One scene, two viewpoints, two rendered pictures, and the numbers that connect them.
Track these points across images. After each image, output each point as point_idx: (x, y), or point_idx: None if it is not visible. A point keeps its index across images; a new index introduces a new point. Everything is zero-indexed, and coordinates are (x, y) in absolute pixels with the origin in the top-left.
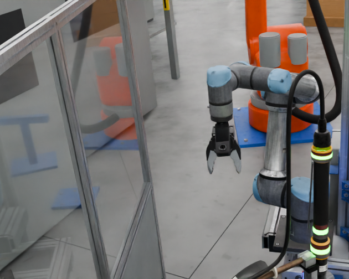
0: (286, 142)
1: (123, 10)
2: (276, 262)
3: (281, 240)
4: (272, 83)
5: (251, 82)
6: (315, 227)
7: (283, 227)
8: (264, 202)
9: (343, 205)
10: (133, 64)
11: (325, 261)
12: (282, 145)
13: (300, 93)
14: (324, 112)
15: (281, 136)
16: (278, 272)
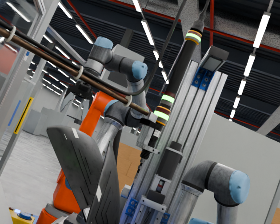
0: (182, 3)
1: (33, 32)
2: (133, 93)
3: (71, 220)
4: (135, 66)
5: (120, 62)
6: (166, 93)
7: (74, 216)
8: None
9: (124, 220)
10: (17, 69)
11: (161, 127)
12: (104, 148)
13: (140, 100)
14: (206, 8)
15: (106, 141)
16: (131, 103)
